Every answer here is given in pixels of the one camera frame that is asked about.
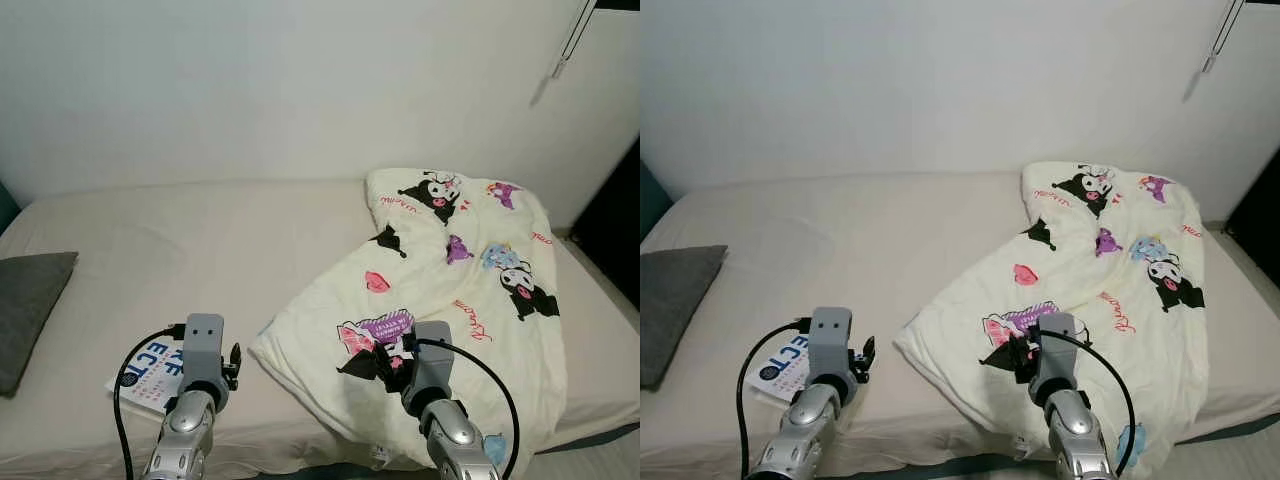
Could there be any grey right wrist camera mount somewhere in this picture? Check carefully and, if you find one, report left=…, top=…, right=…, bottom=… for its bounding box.
left=403, top=320, right=457, bottom=398
left=1033, top=311, right=1082, bottom=392

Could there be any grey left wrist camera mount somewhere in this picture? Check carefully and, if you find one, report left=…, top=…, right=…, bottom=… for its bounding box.
left=182, top=313, right=227, bottom=393
left=807, top=306, right=854, bottom=387

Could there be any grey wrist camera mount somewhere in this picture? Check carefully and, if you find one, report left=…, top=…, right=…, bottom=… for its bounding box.
left=182, top=313, right=227, bottom=393
left=403, top=320, right=457, bottom=398
left=1033, top=311, right=1082, bottom=392
left=807, top=306, right=854, bottom=387

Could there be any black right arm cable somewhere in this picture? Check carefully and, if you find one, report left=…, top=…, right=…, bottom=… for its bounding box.
left=408, top=337, right=522, bottom=480
left=1038, top=329, right=1139, bottom=477

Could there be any white book blue lettering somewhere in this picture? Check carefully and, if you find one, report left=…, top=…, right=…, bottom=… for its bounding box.
left=104, top=337, right=192, bottom=414
left=744, top=332, right=817, bottom=407

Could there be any cream cartoon print quilt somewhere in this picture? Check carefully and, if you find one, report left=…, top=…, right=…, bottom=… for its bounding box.
left=894, top=161, right=1212, bottom=464
left=247, top=167, right=570, bottom=472

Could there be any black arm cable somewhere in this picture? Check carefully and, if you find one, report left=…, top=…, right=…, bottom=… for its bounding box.
left=1038, top=329, right=1139, bottom=477
left=408, top=337, right=522, bottom=480
left=736, top=317, right=814, bottom=480
left=112, top=324, right=190, bottom=480

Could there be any grey hanging cord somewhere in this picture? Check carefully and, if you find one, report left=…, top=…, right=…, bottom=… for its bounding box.
left=1202, top=0, right=1242, bottom=74
left=552, top=0, right=594, bottom=80

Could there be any grey pillow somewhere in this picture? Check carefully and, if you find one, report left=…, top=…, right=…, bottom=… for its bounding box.
left=640, top=244, right=730, bottom=392
left=0, top=251, right=80, bottom=399

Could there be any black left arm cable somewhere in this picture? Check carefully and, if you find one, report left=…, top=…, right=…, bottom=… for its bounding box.
left=112, top=324, right=190, bottom=480
left=736, top=317, right=814, bottom=480

